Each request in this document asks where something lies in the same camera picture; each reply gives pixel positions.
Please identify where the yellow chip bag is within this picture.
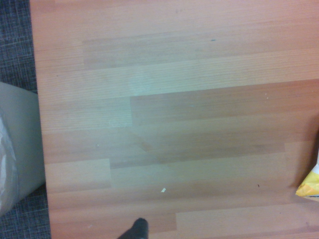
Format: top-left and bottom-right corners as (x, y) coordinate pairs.
(295, 146), (319, 203)

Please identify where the white trash bin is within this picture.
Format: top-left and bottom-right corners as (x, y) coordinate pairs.
(0, 116), (19, 216)

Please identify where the light wooden coffee table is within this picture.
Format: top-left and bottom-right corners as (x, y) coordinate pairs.
(29, 0), (319, 239)

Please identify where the grey plastic trash bin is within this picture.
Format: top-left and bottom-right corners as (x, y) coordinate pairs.
(0, 81), (47, 217)

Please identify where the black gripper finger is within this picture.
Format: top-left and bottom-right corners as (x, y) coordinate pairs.
(117, 218), (150, 239)

